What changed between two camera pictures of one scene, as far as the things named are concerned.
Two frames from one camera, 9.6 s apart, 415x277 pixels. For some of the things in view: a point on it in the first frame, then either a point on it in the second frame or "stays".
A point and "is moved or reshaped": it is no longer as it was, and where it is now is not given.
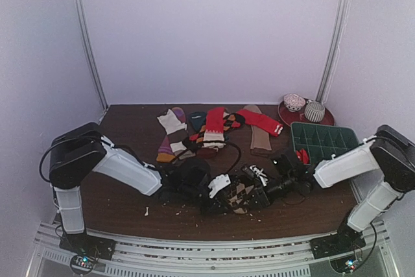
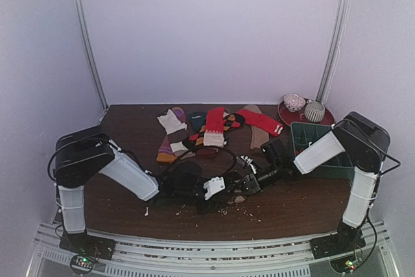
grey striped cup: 314,111 stays
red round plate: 299,116 stays
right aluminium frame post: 338,35 stays
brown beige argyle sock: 238,199 is moved or reshaped
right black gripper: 259,192 → 251,183
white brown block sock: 177,134 stays
